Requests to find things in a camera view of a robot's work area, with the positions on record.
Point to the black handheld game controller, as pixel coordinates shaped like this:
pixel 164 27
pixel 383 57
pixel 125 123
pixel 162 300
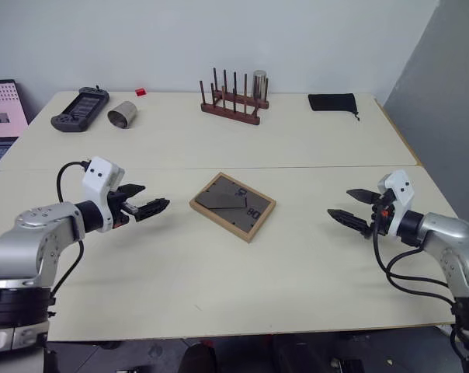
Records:
pixel 81 109

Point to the wooden picture frame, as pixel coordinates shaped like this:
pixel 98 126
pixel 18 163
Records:
pixel 234 208

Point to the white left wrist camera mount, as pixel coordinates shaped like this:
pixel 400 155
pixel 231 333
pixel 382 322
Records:
pixel 96 178

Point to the steel cup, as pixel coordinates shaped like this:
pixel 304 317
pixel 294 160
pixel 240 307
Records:
pixel 122 114

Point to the dark rounded shape under table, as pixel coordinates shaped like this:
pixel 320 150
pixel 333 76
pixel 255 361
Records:
pixel 199 359

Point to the tall steel cylinder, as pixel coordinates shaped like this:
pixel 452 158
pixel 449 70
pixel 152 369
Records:
pixel 259 83

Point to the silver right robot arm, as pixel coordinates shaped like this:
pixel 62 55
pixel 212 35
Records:
pixel 448 241

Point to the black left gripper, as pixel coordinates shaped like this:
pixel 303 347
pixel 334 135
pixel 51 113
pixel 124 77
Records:
pixel 120 211

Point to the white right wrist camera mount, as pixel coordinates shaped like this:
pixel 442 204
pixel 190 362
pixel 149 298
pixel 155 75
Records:
pixel 399 190

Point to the grey laptop with pink screen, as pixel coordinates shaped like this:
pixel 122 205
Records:
pixel 1 112

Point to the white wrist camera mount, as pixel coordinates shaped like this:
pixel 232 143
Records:
pixel 399 190
pixel 96 178

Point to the brown wooden peg rack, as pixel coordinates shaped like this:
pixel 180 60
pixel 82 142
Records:
pixel 234 109

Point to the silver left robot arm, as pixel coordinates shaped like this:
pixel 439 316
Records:
pixel 44 229

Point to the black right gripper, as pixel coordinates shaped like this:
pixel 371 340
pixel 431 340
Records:
pixel 381 217

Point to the small red block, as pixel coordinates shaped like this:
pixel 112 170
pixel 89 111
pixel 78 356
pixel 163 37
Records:
pixel 140 92

